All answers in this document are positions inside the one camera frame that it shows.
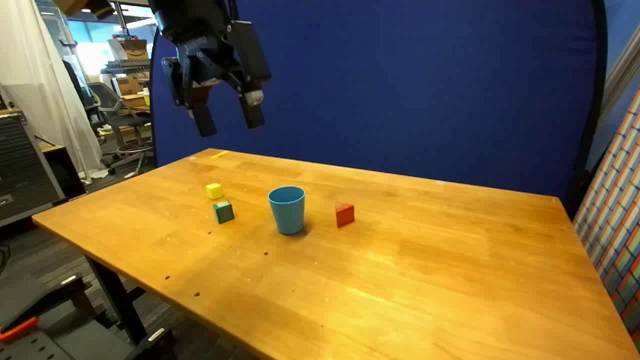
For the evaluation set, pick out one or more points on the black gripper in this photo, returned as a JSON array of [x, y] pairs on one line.
[[187, 20]]

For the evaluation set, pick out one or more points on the yellow block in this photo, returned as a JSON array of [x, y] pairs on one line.
[[214, 190]]

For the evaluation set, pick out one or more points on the green block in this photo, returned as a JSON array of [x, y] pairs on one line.
[[223, 212]]

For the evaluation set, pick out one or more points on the light blue cup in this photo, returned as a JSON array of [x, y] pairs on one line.
[[287, 210]]

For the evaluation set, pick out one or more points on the red block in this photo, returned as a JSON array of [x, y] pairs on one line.
[[344, 214]]

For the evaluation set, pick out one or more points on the yellow tape strip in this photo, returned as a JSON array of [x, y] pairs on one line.
[[219, 154]]

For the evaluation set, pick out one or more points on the stack of cardboard boxes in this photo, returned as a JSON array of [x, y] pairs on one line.
[[131, 65]]

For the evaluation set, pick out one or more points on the office chair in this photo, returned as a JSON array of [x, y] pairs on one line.
[[122, 125]]

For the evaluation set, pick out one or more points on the white curtain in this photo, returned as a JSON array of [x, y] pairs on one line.
[[45, 80]]

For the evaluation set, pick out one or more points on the blue backdrop screen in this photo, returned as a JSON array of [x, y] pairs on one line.
[[425, 90]]

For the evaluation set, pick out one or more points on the black equipment case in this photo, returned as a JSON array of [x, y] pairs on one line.
[[25, 167]]

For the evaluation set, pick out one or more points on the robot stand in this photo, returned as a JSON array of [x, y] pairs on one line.
[[65, 325]]

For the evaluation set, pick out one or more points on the colourful patterned panel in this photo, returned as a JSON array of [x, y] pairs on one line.
[[617, 220]]

